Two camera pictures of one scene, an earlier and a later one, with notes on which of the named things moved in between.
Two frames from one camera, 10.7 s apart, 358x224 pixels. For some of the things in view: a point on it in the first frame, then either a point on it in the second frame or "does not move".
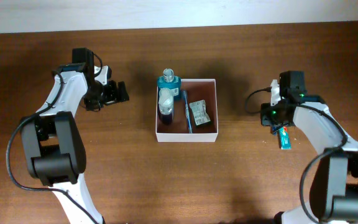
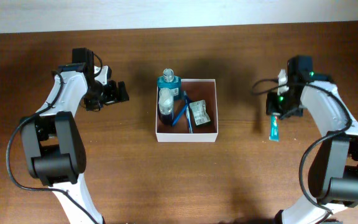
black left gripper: x=114 y=95 does not move
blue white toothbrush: x=187 y=112 does not move
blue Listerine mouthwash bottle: x=168 y=80 does not move
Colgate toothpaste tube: x=285 y=139 -> x=273 y=134
